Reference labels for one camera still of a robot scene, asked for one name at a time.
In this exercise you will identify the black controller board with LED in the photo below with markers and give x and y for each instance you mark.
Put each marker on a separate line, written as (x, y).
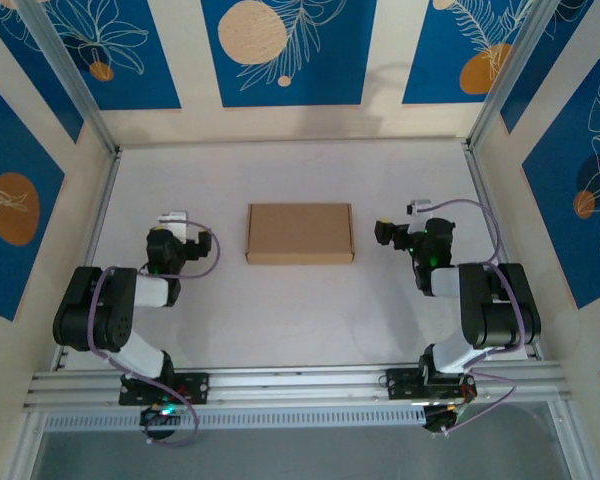
(440, 420)
(160, 417)

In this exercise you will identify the aluminium table side rail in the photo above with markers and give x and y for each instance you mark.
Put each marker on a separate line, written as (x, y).
(96, 225)
(480, 185)

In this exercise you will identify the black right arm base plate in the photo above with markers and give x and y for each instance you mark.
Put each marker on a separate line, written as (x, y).
(400, 385)

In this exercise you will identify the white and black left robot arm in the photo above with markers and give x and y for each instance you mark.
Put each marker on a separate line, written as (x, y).
(145, 292)

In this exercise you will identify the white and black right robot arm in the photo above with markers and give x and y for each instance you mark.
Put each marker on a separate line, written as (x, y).
(445, 282)

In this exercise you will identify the aluminium frame leg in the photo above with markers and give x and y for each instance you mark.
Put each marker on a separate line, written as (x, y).
(567, 450)
(27, 450)

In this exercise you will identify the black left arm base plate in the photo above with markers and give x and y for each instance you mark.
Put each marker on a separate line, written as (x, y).
(197, 387)

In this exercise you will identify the brown cardboard paper box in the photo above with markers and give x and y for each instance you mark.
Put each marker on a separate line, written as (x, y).
(300, 232)

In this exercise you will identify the horizontal aluminium mounting rail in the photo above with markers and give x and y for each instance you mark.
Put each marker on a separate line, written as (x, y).
(300, 385)

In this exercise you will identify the slanted aluminium frame post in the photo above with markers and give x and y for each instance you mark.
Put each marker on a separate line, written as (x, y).
(73, 75)
(523, 65)

